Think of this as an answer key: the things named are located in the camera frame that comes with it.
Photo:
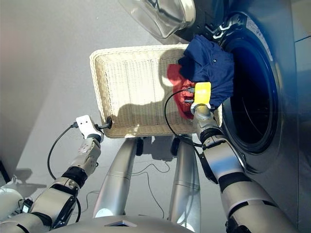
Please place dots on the pale woven basket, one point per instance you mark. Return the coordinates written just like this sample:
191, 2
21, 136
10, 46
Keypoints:
136, 85

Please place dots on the black power adapter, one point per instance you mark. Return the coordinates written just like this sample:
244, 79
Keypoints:
26, 206

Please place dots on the red garment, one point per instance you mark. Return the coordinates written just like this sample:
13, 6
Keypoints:
182, 106

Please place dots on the metal door hinge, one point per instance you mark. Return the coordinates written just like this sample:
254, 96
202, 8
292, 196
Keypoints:
223, 28

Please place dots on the black flat object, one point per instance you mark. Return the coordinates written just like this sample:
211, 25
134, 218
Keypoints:
5, 171

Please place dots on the black wheeled basket stand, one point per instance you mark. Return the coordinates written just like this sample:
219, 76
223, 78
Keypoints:
139, 146

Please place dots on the navy blue garment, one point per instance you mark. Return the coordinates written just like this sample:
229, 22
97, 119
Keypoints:
211, 70

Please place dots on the round washing machine door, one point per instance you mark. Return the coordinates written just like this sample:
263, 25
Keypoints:
165, 17

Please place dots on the grey washing machine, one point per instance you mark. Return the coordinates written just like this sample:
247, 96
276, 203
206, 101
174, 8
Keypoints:
286, 121

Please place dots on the silver robot leg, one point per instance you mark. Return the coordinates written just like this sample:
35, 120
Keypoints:
116, 179
184, 184

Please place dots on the silver robot torso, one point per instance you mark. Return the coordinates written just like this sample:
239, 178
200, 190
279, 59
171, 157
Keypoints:
150, 227

